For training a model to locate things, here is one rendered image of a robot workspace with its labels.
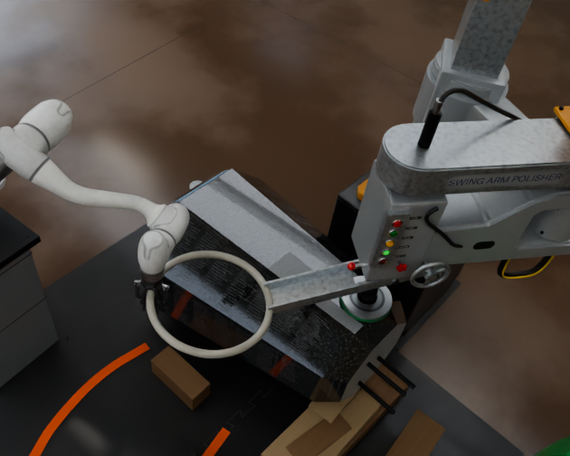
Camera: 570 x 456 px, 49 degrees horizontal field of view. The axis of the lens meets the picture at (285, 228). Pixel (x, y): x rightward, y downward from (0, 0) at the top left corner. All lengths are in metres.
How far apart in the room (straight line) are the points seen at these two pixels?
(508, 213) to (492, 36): 0.69
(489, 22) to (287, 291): 1.27
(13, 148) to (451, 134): 1.42
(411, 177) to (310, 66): 3.35
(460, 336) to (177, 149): 2.19
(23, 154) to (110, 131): 2.33
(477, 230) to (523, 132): 0.37
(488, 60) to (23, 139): 1.72
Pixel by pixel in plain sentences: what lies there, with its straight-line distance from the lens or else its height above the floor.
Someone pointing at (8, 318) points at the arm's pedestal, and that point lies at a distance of 3.07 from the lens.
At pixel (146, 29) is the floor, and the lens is 5.50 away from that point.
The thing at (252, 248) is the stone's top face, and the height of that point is 0.82.
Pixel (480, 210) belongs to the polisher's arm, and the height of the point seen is 1.40.
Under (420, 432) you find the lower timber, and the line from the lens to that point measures 3.22.
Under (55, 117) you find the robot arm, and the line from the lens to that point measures 2.31.
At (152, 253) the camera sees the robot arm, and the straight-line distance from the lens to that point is 2.19.
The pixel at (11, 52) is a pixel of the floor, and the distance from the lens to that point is 5.33.
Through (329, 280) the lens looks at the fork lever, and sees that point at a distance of 2.50.
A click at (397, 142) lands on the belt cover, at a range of 1.99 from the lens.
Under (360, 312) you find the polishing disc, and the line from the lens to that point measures 2.57.
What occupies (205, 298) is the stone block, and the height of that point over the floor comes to 0.63.
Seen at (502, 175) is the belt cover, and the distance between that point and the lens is 2.08.
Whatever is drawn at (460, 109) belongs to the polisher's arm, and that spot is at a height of 1.43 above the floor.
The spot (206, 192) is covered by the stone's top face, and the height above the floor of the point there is 0.82.
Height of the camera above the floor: 2.95
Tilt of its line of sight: 49 degrees down
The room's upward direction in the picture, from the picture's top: 10 degrees clockwise
